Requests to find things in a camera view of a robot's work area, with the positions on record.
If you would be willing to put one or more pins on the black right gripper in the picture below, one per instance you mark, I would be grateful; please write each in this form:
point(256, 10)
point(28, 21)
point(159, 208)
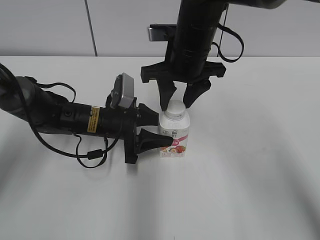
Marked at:
point(182, 69)

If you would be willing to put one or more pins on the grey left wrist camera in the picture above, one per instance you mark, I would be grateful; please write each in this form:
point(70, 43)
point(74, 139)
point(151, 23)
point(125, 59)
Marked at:
point(122, 94)

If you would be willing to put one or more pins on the white yili yogurt bottle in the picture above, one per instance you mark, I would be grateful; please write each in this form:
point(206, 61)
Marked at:
point(178, 129)

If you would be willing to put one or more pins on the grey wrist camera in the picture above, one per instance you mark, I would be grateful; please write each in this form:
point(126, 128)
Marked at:
point(122, 94)
point(161, 32)

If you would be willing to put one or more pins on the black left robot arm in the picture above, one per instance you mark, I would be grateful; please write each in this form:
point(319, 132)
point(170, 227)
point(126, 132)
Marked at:
point(46, 112)

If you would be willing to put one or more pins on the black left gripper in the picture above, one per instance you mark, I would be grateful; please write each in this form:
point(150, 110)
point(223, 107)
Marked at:
point(122, 123)

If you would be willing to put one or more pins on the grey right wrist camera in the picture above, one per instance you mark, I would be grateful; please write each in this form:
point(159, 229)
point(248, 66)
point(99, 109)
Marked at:
point(161, 32)

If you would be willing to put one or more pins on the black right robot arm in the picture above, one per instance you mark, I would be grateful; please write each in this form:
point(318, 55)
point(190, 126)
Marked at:
point(189, 42)

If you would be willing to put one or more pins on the white plastic bottle cap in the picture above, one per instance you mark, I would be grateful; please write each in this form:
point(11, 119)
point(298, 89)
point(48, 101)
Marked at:
point(176, 110)

